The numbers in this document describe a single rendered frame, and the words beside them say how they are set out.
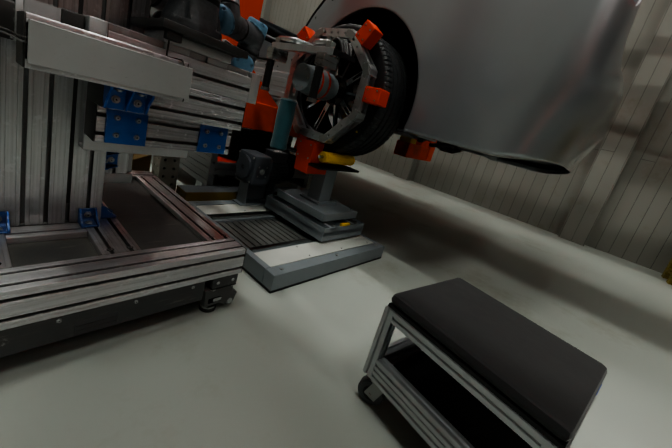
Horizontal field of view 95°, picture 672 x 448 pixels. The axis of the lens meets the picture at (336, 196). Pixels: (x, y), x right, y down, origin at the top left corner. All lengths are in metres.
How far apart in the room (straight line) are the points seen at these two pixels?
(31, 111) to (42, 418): 0.68
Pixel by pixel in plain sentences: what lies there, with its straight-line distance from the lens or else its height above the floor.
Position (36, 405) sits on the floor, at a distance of 0.97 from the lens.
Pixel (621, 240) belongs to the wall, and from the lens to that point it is 5.46.
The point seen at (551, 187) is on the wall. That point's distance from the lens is 5.42.
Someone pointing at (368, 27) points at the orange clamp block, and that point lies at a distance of 1.57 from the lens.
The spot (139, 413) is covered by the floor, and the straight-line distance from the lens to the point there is 0.92.
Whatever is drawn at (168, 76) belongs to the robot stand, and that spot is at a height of 0.70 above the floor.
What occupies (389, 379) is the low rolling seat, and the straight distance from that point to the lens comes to 0.90.
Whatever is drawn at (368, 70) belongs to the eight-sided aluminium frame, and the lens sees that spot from 1.48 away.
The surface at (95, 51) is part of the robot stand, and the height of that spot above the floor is 0.71.
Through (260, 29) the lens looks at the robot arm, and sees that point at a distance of 1.23.
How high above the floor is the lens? 0.71
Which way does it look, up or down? 13 degrees down
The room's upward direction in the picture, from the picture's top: 16 degrees clockwise
